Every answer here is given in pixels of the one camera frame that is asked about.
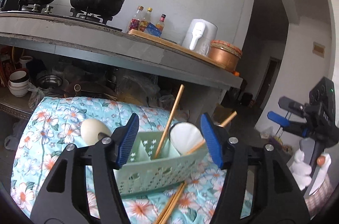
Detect red capped sauce bottle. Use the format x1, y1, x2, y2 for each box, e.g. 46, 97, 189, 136
156, 14, 167, 32

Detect dark sauce bottle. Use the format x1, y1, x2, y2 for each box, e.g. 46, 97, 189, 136
129, 6, 144, 32

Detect blue packet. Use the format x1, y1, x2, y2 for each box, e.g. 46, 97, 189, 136
145, 23, 163, 37

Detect metal bowls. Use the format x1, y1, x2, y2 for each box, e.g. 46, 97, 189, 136
36, 74, 64, 91

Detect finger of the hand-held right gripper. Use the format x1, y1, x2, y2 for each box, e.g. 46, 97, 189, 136
281, 128, 309, 138
267, 111, 307, 130

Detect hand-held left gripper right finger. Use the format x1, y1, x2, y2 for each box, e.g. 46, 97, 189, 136
200, 112, 311, 224

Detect cream rice spoon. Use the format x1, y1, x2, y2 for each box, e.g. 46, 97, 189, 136
80, 119, 113, 146

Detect concrete kitchen counter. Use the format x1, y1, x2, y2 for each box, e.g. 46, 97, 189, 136
0, 14, 244, 124

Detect green perforated utensil holder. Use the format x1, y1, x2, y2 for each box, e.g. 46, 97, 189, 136
113, 123, 210, 196

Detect white ceramic spoon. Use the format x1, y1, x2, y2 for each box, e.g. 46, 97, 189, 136
169, 122, 206, 156

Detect crumpled clear plastic bag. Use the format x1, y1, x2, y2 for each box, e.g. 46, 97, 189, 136
158, 94, 190, 121

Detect copper coloured pot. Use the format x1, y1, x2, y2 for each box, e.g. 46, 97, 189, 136
208, 45, 240, 71

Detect yellow wall plaque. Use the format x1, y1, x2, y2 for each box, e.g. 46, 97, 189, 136
313, 41, 326, 56

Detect yellow capped sauce bottle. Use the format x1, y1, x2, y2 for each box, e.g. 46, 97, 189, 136
138, 7, 153, 32

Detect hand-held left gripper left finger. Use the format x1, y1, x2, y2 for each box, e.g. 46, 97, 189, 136
30, 113, 140, 224

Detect white electric kettle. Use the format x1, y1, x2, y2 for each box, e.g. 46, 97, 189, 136
181, 18, 218, 55

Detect person's right hand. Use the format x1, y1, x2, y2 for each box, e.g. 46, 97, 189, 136
289, 147, 332, 187

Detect gas stove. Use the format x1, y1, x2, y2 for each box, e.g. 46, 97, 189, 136
0, 3, 124, 32

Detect person's right forearm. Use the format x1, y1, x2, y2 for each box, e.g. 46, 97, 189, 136
303, 166, 335, 218

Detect small clear plastic bag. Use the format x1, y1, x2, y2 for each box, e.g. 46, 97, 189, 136
197, 41, 212, 56

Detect yellow filled plastic bag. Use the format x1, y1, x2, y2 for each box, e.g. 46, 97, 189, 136
114, 69, 159, 105

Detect wooden chopstick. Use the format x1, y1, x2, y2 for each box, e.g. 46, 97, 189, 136
154, 84, 185, 159
155, 182, 184, 224
183, 111, 237, 156
159, 183, 187, 224

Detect stack of white bowls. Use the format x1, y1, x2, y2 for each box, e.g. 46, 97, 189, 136
7, 68, 30, 97

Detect wooden cutting board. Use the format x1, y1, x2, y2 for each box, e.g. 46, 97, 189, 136
127, 29, 227, 69

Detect floral blue blanket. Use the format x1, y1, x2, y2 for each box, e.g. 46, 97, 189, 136
11, 96, 255, 224

